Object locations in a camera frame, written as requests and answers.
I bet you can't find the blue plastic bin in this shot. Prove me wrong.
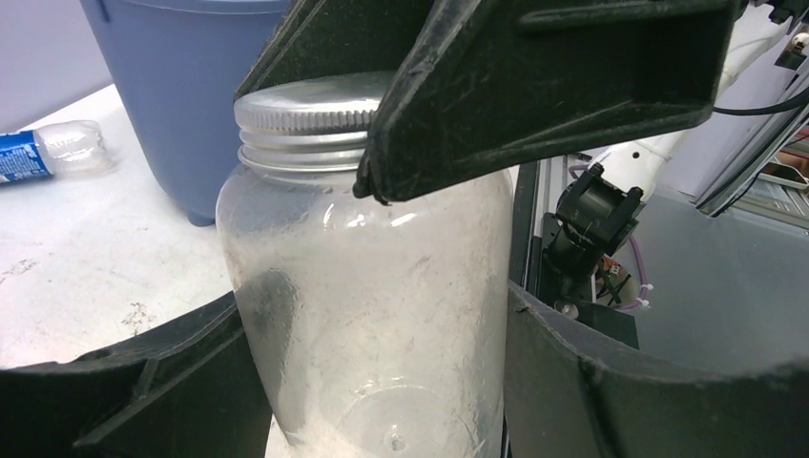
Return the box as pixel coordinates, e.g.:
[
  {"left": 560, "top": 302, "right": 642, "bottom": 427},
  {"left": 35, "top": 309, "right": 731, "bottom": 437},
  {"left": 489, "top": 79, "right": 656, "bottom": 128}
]
[{"left": 80, "top": 0, "right": 289, "bottom": 226}]

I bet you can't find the clear bottle silver cap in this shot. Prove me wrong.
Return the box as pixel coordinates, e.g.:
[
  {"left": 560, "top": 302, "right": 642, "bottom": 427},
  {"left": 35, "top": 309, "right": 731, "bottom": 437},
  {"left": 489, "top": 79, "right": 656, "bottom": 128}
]
[{"left": 216, "top": 72, "right": 513, "bottom": 457}]

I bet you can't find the far blue label bottle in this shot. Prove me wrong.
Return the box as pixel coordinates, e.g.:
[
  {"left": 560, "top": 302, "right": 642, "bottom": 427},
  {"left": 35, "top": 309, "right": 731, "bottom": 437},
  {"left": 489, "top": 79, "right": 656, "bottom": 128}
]
[{"left": 1, "top": 120, "right": 115, "bottom": 185}]

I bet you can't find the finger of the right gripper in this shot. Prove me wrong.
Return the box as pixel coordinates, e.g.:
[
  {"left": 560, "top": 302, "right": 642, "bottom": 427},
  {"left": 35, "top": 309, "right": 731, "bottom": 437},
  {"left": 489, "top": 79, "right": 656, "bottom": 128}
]
[
  {"left": 354, "top": 1, "right": 739, "bottom": 203},
  {"left": 234, "top": 0, "right": 433, "bottom": 99}
]

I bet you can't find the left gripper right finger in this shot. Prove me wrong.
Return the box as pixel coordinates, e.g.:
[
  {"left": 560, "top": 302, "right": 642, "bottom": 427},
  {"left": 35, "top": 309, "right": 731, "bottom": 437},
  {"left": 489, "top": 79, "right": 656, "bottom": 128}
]
[{"left": 504, "top": 284, "right": 808, "bottom": 457}]

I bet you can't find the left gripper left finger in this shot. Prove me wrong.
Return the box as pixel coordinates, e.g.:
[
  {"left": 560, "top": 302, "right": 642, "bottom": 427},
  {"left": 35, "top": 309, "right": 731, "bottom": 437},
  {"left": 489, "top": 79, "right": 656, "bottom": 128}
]
[{"left": 1, "top": 294, "right": 272, "bottom": 457}]

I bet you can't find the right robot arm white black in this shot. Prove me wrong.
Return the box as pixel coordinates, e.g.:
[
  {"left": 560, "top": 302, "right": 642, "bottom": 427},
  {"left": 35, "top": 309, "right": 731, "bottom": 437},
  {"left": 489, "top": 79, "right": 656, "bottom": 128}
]
[{"left": 235, "top": 1, "right": 808, "bottom": 303}]

